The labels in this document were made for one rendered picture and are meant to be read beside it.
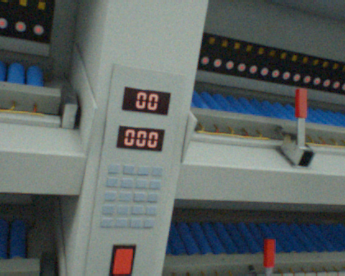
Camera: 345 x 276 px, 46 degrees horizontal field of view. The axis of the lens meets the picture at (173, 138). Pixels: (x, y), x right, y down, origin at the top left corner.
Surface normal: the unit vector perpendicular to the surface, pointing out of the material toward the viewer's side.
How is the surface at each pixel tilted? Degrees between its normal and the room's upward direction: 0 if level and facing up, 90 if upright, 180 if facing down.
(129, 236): 90
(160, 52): 90
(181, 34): 90
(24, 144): 18
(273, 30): 90
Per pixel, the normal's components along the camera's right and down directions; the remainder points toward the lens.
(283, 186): 0.29, 0.50
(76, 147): 0.26, -0.87
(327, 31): 0.36, 0.21
